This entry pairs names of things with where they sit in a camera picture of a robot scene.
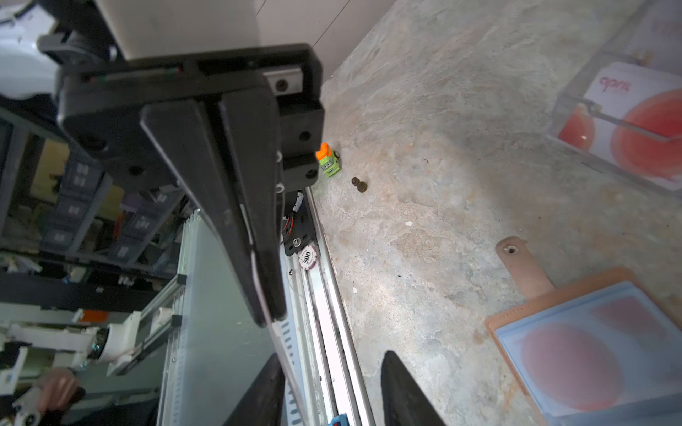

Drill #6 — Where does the small brown debris piece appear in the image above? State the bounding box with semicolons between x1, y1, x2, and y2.
352;177;368;193

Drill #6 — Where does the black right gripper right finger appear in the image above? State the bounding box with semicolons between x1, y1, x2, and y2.
381;351;445;426

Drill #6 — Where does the orange green toy car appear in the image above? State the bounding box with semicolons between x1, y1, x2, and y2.
315;142;341;178

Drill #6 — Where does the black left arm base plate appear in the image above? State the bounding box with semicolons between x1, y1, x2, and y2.
281;190;316;257

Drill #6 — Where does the blue clip on rail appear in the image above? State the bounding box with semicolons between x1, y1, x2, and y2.
328;414;349;426

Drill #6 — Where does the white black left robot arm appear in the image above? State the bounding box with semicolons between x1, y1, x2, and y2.
1;1;325;326

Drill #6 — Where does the white ventilation grille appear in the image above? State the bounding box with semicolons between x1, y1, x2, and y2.
267;321;313;425

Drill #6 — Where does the clear plastic package box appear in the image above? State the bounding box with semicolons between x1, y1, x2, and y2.
545;1;681;196

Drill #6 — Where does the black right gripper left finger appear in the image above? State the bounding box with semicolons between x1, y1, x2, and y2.
223;353;286;426

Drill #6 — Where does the operator hand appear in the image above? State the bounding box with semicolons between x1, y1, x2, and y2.
34;367;80;415

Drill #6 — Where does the round white sticker on rail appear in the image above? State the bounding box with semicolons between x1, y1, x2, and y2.
298;244;319;271

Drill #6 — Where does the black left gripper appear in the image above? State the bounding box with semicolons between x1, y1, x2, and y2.
55;44;325;327

